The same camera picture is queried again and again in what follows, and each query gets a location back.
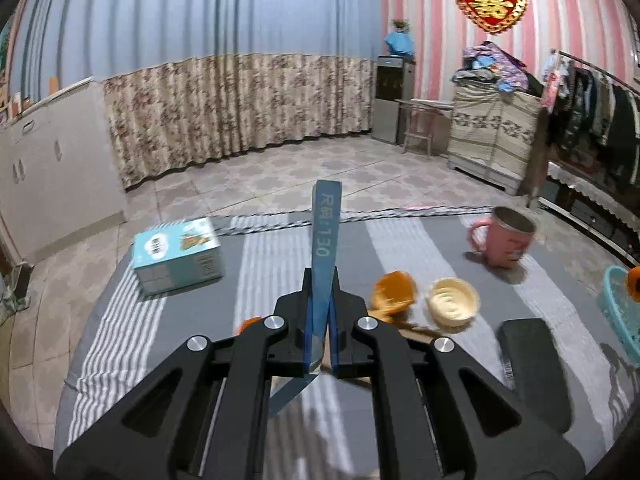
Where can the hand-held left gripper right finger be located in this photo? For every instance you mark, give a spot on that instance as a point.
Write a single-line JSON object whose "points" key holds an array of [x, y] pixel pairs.
{"points": [[425, 410]]}

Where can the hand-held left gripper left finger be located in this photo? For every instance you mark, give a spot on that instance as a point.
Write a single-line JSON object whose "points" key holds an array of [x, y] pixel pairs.
{"points": [[240, 410]]}

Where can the blue paper tag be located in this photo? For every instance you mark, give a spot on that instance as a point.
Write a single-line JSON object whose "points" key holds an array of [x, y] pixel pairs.
{"points": [[327, 240]]}

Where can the blue plastic basket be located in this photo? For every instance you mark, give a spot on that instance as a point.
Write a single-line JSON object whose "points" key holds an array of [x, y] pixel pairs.
{"points": [[622, 315]]}

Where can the cream small bowl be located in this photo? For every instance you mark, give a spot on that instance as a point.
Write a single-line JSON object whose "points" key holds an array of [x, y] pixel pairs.
{"points": [[452, 302]]}

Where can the black flat case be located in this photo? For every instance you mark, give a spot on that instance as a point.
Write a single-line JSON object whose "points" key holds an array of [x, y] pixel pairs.
{"points": [[535, 375]]}

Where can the grey striped tablecloth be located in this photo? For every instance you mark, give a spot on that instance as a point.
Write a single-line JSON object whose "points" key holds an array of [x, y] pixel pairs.
{"points": [[280, 270]]}

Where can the teal cardboard box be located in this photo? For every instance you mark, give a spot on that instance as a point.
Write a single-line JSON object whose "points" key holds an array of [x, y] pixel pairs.
{"points": [[175, 255]]}

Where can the pink mug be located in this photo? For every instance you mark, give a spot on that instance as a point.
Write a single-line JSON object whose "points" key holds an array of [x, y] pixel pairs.
{"points": [[507, 245]]}

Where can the green floral cloth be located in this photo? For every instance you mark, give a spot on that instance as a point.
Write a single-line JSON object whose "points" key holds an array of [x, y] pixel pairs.
{"points": [[7, 295]]}

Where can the low shelf with lace cloth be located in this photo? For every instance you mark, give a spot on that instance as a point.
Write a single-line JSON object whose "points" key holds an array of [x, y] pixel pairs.
{"points": [[600, 195]]}

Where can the cabinet with patterned cover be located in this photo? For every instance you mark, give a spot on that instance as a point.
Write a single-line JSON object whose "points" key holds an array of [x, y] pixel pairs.
{"points": [[490, 135]]}

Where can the white cabinet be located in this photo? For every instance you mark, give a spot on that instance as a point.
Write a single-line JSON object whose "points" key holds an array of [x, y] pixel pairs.
{"points": [[55, 170]]}

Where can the small wooden stool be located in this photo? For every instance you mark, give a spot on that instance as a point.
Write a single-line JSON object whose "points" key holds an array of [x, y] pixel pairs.
{"points": [[425, 106]]}

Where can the grey water dispenser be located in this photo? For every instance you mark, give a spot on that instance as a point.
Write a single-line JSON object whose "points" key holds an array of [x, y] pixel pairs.
{"points": [[390, 105]]}

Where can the row of hanging clothes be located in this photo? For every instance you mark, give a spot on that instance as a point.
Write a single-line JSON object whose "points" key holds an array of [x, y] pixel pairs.
{"points": [[600, 110]]}

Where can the pile of clothes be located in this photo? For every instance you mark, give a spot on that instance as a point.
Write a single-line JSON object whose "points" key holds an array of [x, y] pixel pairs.
{"points": [[495, 67]]}

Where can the pink hanging bag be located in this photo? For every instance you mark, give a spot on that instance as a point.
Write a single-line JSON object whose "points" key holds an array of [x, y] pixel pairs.
{"points": [[554, 85]]}

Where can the blue cloth bundle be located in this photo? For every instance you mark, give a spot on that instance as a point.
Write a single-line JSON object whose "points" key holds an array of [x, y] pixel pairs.
{"points": [[400, 45]]}

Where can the tan board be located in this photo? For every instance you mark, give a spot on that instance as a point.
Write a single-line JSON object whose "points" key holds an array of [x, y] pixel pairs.
{"points": [[53, 85]]}

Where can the blue floral curtain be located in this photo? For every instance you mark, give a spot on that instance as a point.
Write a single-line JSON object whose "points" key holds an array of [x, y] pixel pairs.
{"points": [[225, 35]]}

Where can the small potted plant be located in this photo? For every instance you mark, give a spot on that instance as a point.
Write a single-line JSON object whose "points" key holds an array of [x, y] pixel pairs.
{"points": [[400, 25]]}

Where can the red heart wall decoration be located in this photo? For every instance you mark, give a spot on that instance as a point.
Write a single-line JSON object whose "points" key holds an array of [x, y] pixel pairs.
{"points": [[490, 0]]}

